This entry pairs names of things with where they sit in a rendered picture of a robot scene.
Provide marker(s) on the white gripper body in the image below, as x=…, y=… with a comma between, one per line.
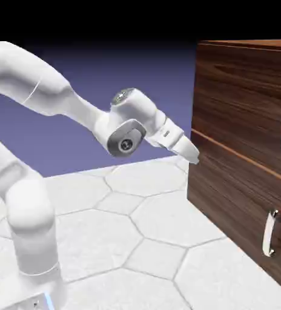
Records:
x=187, y=148

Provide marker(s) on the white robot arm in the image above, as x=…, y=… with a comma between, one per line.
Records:
x=46, y=92

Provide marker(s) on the dark wood cabinet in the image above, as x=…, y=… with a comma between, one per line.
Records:
x=242, y=155

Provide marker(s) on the dark wood cabinet door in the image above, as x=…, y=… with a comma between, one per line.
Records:
x=239, y=106
x=237, y=203

